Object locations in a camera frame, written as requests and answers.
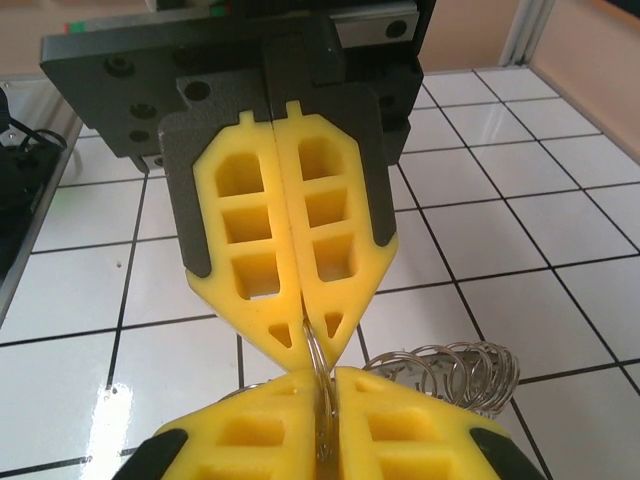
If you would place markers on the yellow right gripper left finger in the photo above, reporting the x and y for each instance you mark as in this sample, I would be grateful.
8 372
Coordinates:
235 435

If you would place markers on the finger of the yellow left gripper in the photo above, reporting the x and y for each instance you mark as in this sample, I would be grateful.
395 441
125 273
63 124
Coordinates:
367 210
205 210

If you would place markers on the aluminium corner post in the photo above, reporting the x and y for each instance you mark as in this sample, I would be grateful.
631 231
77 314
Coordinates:
520 30

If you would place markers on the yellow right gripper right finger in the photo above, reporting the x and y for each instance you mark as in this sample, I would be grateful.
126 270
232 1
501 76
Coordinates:
425 440

